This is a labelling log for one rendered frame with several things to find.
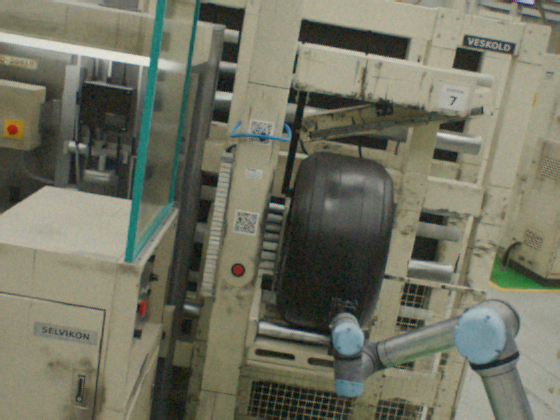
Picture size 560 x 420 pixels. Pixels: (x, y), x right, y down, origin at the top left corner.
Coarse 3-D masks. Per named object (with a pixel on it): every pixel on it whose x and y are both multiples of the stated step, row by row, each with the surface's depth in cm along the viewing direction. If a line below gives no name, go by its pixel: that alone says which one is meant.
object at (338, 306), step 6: (336, 300) 210; (336, 306) 209; (342, 306) 202; (348, 306) 203; (354, 306) 212; (336, 312) 208; (342, 312) 202; (348, 312) 203; (354, 312) 208; (330, 318) 208; (330, 324) 209
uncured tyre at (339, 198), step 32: (320, 160) 231; (352, 160) 235; (320, 192) 221; (352, 192) 222; (384, 192) 224; (288, 224) 265; (320, 224) 217; (352, 224) 218; (384, 224) 220; (288, 256) 221; (320, 256) 217; (352, 256) 217; (384, 256) 220; (288, 288) 224; (320, 288) 220; (352, 288) 219; (288, 320) 235; (320, 320) 229
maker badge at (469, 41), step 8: (464, 40) 277; (472, 40) 277; (480, 40) 277; (488, 40) 277; (496, 40) 276; (472, 48) 277; (480, 48) 277; (488, 48) 277; (496, 48) 277; (504, 48) 277; (512, 48) 277
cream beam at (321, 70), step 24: (312, 48) 249; (312, 72) 250; (336, 72) 250; (360, 72) 250; (384, 72) 250; (408, 72) 249; (432, 72) 249; (456, 72) 251; (360, 96) 252; (384, 96) 251; (408, 96) 251; (432, 96) 251
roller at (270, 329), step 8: (264, 328) 236; (272, 328) 236; (280, 328) 237; (288, 328) 237; (296, 328) 237; (304, 328) 238; (272, 336) 237; (280, 336) 237; (288, 336) 237; (296, 336) 236; (304, 336) 236; (312, 336) 236; (320, 336) 237; (328, 336) 237; (320, 344) 237; (328, 344) 237
